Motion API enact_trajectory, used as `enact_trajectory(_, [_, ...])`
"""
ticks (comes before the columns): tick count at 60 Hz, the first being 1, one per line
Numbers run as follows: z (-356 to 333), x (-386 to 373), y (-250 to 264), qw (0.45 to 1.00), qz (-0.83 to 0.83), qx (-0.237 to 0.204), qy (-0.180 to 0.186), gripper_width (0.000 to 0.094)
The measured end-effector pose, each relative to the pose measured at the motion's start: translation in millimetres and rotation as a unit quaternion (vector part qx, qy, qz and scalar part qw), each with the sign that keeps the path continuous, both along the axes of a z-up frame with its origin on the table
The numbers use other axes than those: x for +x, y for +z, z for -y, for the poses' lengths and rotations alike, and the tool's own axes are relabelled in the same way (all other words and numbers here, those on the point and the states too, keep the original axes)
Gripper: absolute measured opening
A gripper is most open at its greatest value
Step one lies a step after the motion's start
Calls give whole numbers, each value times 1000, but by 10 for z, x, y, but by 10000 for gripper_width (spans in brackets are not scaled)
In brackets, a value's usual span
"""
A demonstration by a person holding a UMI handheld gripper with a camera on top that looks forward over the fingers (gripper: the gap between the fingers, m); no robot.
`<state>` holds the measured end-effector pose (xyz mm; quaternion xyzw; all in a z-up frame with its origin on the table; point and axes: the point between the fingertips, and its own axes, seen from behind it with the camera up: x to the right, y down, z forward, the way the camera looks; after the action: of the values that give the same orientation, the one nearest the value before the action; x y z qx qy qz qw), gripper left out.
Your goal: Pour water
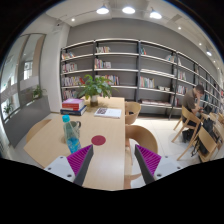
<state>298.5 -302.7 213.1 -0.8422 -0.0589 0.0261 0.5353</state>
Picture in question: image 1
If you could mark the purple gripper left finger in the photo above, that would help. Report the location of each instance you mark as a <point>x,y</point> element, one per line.
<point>73,167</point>

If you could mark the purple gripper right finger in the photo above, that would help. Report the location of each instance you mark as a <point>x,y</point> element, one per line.
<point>153,166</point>

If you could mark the clear plastic water bottle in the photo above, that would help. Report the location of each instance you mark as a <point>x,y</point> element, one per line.
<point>71,137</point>

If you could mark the wooden chair near right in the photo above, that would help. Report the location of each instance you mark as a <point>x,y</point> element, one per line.
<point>145,139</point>

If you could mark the round red coaster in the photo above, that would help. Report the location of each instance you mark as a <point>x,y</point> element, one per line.
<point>98,140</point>

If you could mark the green ceramic mug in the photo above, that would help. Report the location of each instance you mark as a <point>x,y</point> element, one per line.
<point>76,126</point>

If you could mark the dark blue bottom book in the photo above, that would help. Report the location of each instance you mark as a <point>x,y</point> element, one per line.
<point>74,112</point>

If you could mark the open white magazine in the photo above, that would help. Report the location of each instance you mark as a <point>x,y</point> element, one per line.
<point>108,112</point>

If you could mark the wooden chair far right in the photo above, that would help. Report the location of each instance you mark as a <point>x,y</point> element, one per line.
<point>132,110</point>

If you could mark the pink top book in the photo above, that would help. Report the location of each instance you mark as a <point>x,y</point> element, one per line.
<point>73,103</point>

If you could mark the wooden chair under person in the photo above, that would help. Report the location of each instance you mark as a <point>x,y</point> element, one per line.
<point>190,125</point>

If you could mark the wooden chair with backpack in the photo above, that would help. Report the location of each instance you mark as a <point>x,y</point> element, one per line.
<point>204,145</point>

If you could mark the black backpack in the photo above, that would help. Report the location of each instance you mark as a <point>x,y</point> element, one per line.
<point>208,126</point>

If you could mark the potted green plant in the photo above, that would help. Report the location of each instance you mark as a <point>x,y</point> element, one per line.
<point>95,87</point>

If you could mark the seated person in brown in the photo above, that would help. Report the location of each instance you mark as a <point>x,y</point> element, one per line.
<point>191,101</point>

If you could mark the small plant by window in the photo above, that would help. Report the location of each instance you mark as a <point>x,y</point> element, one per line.
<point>38,92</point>

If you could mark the grey wall bookshelf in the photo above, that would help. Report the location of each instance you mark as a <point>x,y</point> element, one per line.
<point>155,76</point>

